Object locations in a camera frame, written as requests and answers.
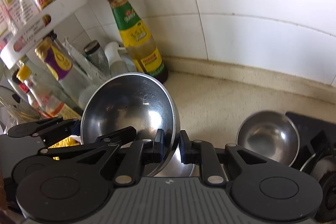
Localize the white two-tier spice rack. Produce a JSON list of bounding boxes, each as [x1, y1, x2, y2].
[[0, 0, 137, 114]]

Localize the white dispenser bottle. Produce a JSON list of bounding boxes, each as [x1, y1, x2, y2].
[[104, 42, 128, 77]]

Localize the steel bowl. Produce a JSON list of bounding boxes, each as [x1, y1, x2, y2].
[[236, 110, 300, 166], [80, 72, 181, 176], [155, 147, 195, 177]]

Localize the glass shaker jar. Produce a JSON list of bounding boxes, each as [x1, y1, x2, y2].
[[84, 40, 110, 76]]

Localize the seasoning packets on rack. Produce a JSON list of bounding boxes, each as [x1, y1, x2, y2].
[[1, 0, 40, 36]]

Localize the green yellow label sauce bottle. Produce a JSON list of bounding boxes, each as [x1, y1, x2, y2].
[[107, 0, 168, 83]]

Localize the glass pot lid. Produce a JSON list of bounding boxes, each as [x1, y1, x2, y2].
[[1, 86, 41, 122]]

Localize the yellow chenille mat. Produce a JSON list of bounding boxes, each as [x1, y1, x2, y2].
[[48, 136, 80, 149]]

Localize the purple neck clear bottle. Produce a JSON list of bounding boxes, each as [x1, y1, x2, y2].
[[35, 36, 98, 110]]

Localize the black gas stove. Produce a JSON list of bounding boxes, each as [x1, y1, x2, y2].
[[286, 112, 335, 223]]

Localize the yellow cap vinegar bottle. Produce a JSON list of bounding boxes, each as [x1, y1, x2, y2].
[[17, 65, 81, 119]]

